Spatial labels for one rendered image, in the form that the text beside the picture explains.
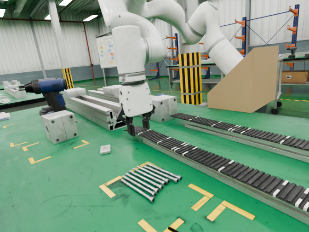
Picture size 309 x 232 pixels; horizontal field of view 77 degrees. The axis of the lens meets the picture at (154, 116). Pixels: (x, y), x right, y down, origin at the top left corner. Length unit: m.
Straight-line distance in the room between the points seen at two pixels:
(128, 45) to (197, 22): 0.64
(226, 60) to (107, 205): 0.86
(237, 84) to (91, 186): 0.70
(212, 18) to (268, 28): 7.46
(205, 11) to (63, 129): 0.87
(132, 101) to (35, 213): 0.36
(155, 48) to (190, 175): 0.37
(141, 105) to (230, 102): 0.46
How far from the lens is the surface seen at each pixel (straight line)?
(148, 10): 1.04
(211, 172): 0.45
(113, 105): 0.88
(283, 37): 8.38
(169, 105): 0.82
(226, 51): 1.07
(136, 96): 0.60
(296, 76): 5.43
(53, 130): 0.78
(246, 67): 0.89
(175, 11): 1.07
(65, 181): 0.53
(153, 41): 0.62
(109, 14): 0.72
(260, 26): 8.67
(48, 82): 1.00
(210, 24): 1.12
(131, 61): 0.58
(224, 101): 0.95
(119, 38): 0.59
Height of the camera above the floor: 1.03
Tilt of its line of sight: 16 degrees down
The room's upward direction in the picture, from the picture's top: 6 degrees counter-clockwise
